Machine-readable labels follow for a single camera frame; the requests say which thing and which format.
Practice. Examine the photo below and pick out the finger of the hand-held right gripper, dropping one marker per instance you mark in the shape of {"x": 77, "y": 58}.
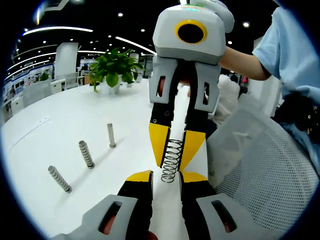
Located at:
{"x": 196, "y": 140}
{"x": 157, "y": 135}

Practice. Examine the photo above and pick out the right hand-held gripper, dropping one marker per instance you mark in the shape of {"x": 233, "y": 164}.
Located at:
{"x": 170, "y": 42}

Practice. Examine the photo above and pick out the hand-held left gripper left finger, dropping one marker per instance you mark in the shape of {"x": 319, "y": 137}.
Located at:
{"x": 130, "y": 200}

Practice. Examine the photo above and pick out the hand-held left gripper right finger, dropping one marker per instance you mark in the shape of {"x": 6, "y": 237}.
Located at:
{"x": 200, "y": 200}

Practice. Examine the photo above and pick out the metal coil spring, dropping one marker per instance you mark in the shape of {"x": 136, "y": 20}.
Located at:
{"x": 60, "y": 179}
{"x": 86, "y": 155}
{"x": 172, "y": 160}

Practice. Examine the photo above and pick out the metal pin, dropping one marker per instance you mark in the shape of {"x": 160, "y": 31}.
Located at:
{"x": 51, "y": 168}
{"x": 110, "y": 135}
{"x": 81, "y": 142}

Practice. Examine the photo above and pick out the person's right forearm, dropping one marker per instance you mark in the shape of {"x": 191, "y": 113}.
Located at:
{"x": 242, "y": 65}

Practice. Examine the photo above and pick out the green potted plant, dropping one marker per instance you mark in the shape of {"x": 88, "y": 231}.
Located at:
{"x": 112, "y": 67}

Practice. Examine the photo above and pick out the white mesh office chair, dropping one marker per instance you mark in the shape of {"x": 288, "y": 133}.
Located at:
{"x": 262, "y": 175}

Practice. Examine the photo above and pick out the black worn waist pack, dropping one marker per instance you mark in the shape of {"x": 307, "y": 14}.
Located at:
{"x": 297, "y": 112}

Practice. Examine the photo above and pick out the person's body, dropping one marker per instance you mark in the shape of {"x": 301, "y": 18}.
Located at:
{"x": 287, "y": 50}

